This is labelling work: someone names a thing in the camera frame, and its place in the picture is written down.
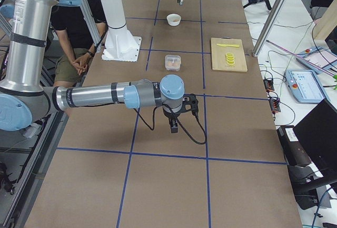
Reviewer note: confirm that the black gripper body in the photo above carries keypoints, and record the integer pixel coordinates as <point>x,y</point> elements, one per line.
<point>170,115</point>

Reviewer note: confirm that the clear plastic egg box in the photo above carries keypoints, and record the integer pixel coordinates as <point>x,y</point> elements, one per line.
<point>172,59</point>

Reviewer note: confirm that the white bowl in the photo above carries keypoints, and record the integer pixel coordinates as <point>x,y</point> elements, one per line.
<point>173,19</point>

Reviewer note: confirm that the yellow plastic knife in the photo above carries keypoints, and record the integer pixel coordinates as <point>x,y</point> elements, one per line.
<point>228,45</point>

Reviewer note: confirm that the wooden cutting board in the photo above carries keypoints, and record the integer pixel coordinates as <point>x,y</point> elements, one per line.
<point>218,56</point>

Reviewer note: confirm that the seated person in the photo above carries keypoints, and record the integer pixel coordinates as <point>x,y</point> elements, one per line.
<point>76,42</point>

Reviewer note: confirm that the teach pendant near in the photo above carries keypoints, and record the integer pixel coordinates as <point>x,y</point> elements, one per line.
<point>305,86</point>

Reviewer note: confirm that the teach pendant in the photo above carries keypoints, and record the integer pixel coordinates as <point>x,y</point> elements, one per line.
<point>320,57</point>
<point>305,86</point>

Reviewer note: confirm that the black monitor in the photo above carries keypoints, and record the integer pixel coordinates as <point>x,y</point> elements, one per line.
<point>316,132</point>

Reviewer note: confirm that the teach pendant far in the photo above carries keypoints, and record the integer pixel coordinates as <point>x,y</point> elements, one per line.
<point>320,57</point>

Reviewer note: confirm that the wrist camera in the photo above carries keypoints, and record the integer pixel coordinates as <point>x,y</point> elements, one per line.
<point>190,104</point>

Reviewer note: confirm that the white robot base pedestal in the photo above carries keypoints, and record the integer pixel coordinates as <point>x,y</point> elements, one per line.
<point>120,44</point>

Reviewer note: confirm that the aluminium frame post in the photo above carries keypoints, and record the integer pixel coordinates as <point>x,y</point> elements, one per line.
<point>278,4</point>

